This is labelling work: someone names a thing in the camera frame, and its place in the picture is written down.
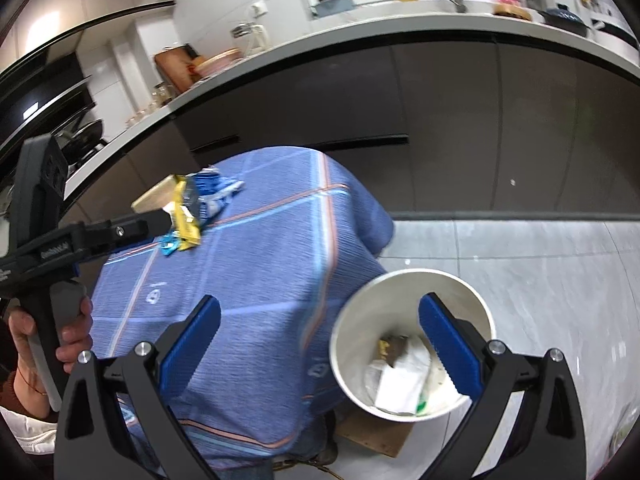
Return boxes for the blue plaid tablecloth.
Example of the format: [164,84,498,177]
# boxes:
[92,146,396,471]

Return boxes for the glass electric kettle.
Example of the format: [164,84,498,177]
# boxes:
[231,21,271,53]

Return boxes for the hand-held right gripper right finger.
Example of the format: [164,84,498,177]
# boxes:
[419,292,588,480]

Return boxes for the pink basket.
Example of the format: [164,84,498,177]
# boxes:
[192,47,243,78]

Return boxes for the upper wall cabinet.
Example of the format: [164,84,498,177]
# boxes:
[0,0,176,56]

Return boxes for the knife block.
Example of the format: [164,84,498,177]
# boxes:
[186,42,206,81]

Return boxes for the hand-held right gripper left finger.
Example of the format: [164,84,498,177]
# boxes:
[52,295,223,480]

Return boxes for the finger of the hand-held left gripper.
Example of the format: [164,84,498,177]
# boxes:
[75,209,173,261]

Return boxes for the white round bin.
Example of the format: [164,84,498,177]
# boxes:
[329,269,497,423]

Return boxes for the dark blue pot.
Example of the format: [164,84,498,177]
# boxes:
[542,4,591,36]

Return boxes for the person's left hand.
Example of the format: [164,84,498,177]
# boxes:
[9,294,95,387]

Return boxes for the blue tray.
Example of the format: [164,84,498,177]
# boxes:
[309,0,357,18]

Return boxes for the black range hood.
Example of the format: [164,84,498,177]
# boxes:
[0,47,98,151]

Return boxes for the black wok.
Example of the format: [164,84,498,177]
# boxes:
[60,119,106,153]

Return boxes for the white pot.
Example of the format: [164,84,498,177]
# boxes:
[592,17,638,51]

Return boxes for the blue white snack packet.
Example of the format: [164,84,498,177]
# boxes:
[187,167,246,221]

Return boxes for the yellow black snack packet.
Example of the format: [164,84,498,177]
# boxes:
[162,175,203,252]

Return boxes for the yellow cardboard box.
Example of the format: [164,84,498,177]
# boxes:
[131,174,188,216]

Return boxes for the person's left forearm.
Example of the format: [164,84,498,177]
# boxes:
[0,360,61,418]

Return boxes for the person's white clothing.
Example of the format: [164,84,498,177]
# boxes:
[0,407,61,453]

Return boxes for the wooden cutting board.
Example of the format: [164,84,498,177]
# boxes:
[154,46,201,93]

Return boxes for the wooden bowl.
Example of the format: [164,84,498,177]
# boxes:
[492,2,531,21]

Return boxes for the dark kitchen base cabinet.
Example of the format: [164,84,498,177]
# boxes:
[65,35,640,221]

